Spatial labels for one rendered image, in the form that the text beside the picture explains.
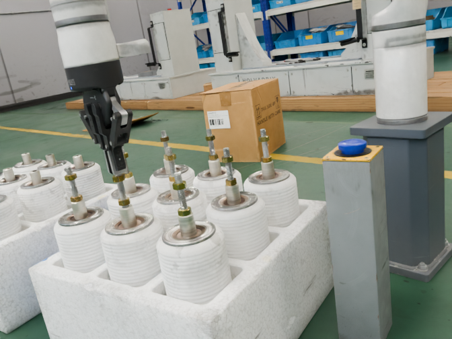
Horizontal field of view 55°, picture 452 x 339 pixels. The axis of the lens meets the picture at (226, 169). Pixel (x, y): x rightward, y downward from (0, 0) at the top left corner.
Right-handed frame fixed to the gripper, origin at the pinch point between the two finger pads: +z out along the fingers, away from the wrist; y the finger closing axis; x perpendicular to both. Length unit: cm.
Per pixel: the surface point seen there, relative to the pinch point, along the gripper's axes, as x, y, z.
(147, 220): 2.1, 1.8, 10.1
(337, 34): 446, -274, 3
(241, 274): 7.4, 16.1, 17.5
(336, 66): 191, -97, 11
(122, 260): -3.8, 2.9, 14.0
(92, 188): 11.4, -42.0, 15.4
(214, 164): 22.1, -5.3, 8.1
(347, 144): 24.6, 23.2, 2.5
